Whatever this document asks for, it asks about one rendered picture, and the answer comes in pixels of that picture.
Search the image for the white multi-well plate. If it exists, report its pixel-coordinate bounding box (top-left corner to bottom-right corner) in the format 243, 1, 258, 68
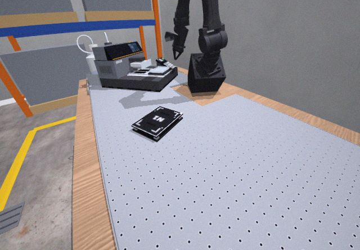
150, 66, 169, 73

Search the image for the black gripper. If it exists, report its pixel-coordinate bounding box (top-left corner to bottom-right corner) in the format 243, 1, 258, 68
172, 37, 186, 60

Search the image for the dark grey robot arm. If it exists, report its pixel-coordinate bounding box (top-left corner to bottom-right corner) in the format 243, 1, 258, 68
165, 0, 228, 76

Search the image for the black rectangular pad with white corner marks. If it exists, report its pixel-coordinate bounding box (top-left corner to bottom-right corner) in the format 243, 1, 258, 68
131, 106, 183, 142

